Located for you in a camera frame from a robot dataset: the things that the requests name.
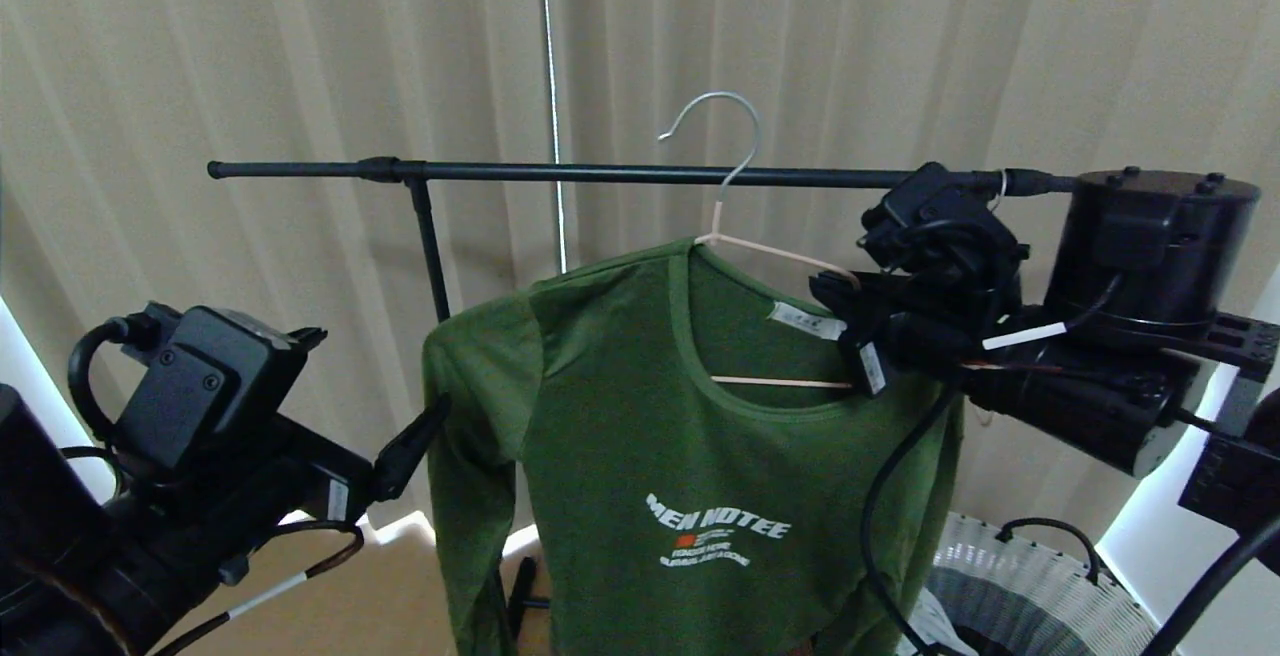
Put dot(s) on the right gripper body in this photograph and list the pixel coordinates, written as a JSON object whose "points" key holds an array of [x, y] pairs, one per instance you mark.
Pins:
{"points": [[1050, 386]]}

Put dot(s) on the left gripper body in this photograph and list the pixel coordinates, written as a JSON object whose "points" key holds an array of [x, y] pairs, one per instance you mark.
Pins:
{"points": [[200, 546]]}

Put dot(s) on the pink clothes hanger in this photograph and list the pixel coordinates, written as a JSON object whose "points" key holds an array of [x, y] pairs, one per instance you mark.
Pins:
{"points": [[780, 381]]}

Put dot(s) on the green long-sleeved shirt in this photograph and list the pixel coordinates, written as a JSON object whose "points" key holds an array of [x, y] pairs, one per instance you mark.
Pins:
{"points": [[620, 416]]}

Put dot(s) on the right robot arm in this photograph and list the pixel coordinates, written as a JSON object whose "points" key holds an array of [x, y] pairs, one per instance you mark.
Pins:
{"points": [[1150, 246]]}

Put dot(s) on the white laundry basket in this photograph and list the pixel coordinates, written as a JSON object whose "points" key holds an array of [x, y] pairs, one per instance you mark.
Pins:
{"points": [[1030, 606]]}

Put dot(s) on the black clothes rack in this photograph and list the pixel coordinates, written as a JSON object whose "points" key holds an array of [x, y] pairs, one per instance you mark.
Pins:
{"points": [[600, 173]]}

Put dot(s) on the pale grey shorts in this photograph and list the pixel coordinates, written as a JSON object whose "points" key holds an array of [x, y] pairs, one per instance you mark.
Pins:
{"points": [[925, 636]]}

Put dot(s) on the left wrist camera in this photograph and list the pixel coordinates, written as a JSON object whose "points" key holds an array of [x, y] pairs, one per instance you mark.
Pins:
{"points": [[220, 386]]}

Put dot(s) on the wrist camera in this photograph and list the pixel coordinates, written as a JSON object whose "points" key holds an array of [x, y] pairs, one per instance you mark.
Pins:
{"points": [[220, 386], [940, 216]]}

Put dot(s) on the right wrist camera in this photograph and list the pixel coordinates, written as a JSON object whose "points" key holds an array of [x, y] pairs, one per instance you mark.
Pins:
{"points": [[940, 216]]}

